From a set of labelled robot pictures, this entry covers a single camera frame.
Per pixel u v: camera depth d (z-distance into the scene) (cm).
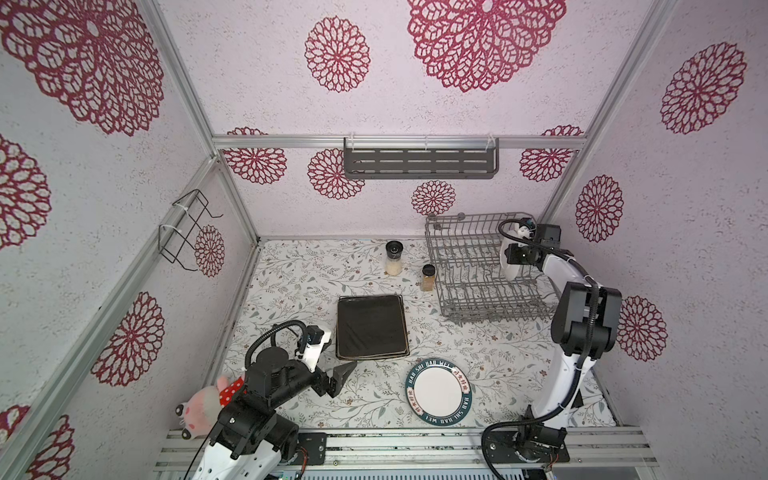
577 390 59
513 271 98
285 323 51
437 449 75
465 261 113
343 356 85
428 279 100
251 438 49
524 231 92
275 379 52
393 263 106
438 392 81
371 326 90
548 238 80
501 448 73
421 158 95
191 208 80
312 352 59
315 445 75
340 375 65
